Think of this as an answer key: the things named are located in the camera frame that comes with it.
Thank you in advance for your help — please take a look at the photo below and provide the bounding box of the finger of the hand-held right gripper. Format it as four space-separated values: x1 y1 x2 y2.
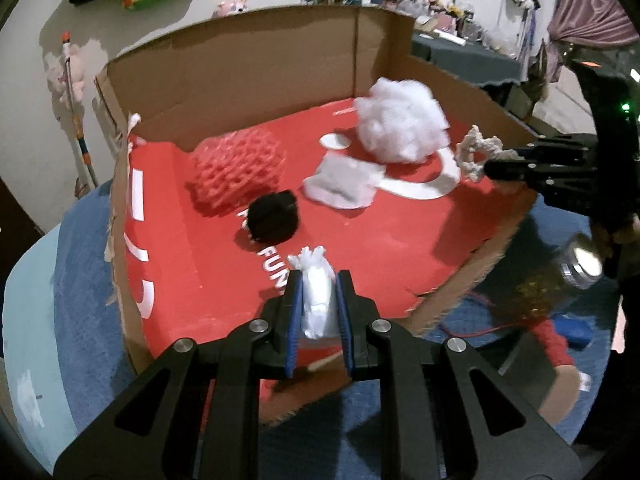
485 160 601 211
492 135 598 163

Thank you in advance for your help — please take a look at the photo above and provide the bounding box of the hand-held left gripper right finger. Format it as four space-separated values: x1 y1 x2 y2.
336 270 576 480

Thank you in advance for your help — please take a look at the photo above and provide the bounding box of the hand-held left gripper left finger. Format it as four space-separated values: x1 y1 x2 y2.
52 270 304 480

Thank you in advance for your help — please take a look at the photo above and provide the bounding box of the white cotton wad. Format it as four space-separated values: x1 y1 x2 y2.
287 246 335 341

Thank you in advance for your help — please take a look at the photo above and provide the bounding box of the cream crochet scrunchie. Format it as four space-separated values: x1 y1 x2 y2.
455 126 503 184

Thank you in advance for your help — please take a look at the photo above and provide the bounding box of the black fluffy scrunchie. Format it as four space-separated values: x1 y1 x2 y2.
247 190 301 243

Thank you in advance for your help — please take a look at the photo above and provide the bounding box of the white pad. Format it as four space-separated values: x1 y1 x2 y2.
302 155 386 209

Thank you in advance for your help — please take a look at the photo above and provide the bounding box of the red cord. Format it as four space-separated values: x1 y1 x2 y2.
440 290 551 341

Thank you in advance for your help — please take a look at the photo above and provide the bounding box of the pink foam net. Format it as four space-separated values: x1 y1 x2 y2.
187 127 287 216

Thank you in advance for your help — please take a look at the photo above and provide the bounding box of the white mesh bath pouf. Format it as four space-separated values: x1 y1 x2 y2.
354 77 450 165

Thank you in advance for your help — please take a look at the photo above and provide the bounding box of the red knitted piece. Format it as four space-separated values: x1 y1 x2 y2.
530 317 576 368

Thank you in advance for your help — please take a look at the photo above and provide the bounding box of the tan round puff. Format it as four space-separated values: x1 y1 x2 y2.
537 365 583 418

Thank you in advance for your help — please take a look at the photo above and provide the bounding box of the cardboard box with red lining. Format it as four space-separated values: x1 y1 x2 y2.
94 4 538 426

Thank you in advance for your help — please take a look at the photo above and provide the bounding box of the clear plastic jar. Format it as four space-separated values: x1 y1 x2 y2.
515 232 606 311

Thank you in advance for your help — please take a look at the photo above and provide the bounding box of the table with dark green cloth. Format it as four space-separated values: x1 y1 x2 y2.
410 30 531 91

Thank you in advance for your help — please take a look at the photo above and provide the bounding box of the pink curtain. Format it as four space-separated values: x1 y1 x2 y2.
547 0 640 86

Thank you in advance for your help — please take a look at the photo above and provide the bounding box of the clutter of small desk items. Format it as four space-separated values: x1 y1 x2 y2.
345 0 526 56

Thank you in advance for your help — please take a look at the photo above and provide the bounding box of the blue fleece blanket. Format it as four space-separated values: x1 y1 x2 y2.
50 175 626 480

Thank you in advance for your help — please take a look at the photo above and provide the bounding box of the light blue bed sheet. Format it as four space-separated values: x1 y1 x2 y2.
0 220 101 471

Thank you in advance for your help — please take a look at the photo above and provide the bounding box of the stick with orange tip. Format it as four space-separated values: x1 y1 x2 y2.
60 32 101 191

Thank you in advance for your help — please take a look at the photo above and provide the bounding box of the small pink toy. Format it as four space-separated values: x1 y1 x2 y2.
212 0 251 18

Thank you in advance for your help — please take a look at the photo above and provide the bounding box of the pink plush toy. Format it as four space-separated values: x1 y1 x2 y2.
45 45 86 111

